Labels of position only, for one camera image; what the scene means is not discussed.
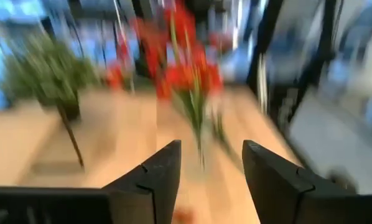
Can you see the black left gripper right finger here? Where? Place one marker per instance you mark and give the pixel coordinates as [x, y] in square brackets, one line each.
[270, 180]

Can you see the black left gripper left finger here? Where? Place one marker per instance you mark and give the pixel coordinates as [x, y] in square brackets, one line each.
[155, 174]

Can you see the red artificial flower bunch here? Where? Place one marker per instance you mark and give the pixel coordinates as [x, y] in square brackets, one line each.
[186, 74]

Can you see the green potted plant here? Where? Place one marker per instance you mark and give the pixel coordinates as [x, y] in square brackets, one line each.
[46, 71]

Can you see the black metal rig frame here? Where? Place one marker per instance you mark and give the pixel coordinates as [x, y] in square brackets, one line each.
[280, 105]

